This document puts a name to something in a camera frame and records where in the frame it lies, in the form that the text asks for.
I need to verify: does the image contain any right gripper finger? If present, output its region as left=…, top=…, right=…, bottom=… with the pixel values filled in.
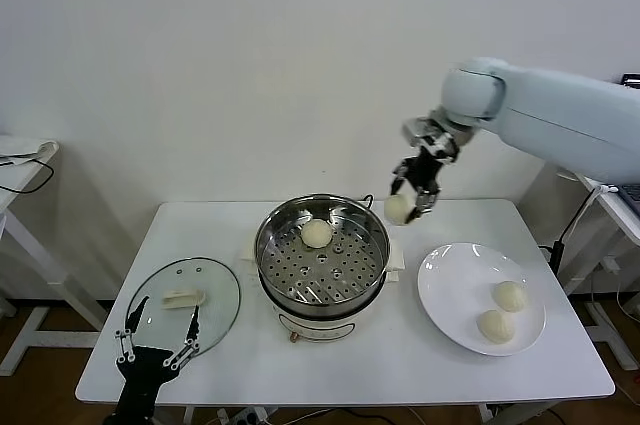
left=388, top=158, right=417, bottom=197
left=405, top=186, right=442, bottom=227

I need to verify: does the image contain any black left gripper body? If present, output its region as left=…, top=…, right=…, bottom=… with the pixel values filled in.
left=113, top=343, right=174, bottom=421

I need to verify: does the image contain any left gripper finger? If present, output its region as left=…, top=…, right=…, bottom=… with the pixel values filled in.
left=113, top=295, right=150, bottom=364
left=160, top=304, right=202, bottom=372

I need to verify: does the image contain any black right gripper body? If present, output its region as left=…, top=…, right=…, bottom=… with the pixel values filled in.
left=399, top=147, right=445, bottom=196

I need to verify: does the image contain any white steamed baozi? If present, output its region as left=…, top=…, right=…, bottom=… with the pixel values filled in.
left=301, top=218, right=333, bottom=250
left=493, top=280, right=529, bottom=314
left=476, top=309, right=517, bottom=346
left=383, top=194, right=416, bottom=227

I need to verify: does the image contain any glass lid with cream handle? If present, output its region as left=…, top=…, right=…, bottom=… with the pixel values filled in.
left=125, top=257, right=243, bottom=364

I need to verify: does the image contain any stainless steel steamer basket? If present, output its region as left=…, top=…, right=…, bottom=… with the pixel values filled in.
left=240, top=193, right=406, bottom=310

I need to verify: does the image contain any white round plate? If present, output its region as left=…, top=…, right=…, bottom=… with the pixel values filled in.
left=417, top=242, right=548, bottom=358

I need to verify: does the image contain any white side table with cloth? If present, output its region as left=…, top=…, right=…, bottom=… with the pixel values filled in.
left=0, top=137, right=110, bottom=377

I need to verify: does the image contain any white power strip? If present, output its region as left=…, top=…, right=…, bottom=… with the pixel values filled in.
left=225, top=406, right=275, bottom=425

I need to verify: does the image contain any cream electric cooker base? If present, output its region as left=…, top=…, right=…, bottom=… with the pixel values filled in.
left=247, top=264, right=402, bottom=345

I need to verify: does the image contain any dark grey open laptop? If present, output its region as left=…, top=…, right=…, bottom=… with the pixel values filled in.
left=617, top=73, right=640, bottom=219

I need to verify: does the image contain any white side table with laptop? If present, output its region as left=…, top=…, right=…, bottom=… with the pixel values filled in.
left=559, top=169, right=640, bottom=372

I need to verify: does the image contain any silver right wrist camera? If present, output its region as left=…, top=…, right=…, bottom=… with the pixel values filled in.
left=401, top=115, right=462, bottom=164

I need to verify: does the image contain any black cable with plug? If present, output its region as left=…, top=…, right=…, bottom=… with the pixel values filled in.
left=538, top=188, right=602, bottom=274

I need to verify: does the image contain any thin black cable loop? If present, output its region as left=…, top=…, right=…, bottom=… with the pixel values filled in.
left=0, top=156, right=55, bottom=195

